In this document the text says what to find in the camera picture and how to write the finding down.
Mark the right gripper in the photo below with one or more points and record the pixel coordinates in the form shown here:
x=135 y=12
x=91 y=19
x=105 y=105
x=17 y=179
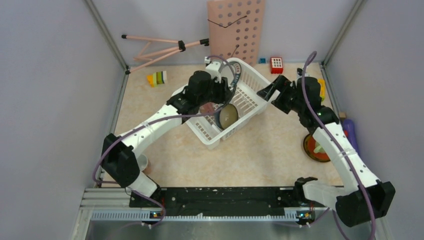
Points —
x=282 y=84

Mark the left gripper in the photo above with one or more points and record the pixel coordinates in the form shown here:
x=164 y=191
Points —
x=224 y=93

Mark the white plastic dish rack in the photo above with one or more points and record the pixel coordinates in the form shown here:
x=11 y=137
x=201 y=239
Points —
x=246 y=100

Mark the dark bowl beige inside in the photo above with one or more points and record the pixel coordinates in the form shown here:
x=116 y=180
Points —
x=227 y=116

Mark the pink mug white inside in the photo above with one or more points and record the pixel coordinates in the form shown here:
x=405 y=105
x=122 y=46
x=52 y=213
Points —
x=144 y=164

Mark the white plate green rim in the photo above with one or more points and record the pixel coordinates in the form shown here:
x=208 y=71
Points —
x=236 y=71

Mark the cream cup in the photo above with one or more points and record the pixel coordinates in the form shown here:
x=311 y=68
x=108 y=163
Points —
x=318 y=149

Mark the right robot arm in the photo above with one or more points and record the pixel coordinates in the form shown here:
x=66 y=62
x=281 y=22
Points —
x=362 y=190

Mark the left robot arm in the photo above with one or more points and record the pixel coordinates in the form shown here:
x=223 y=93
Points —
x=120 y=153

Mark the red toy block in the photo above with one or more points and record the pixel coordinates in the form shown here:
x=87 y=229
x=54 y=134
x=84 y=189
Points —
x=276 y=65

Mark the yellow toy triangle block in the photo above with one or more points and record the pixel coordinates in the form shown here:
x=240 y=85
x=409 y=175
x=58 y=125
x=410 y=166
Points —
x=322 y=92

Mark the striped toy block stack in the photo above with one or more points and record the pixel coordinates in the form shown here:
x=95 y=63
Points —
x=157 y=78

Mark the orange saucer plate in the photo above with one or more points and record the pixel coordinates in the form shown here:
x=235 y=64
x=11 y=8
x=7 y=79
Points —
x=308 y=145

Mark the pink pegboard panel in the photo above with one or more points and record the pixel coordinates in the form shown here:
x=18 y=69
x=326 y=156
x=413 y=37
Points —
x=235 y=28

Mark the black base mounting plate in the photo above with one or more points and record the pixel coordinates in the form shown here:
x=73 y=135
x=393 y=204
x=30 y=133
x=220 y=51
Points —
x=274 y=196

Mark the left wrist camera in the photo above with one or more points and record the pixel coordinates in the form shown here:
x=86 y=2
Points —
x=213 y=68

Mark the purple toy handle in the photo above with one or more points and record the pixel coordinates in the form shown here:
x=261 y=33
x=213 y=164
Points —
x=349 y=127

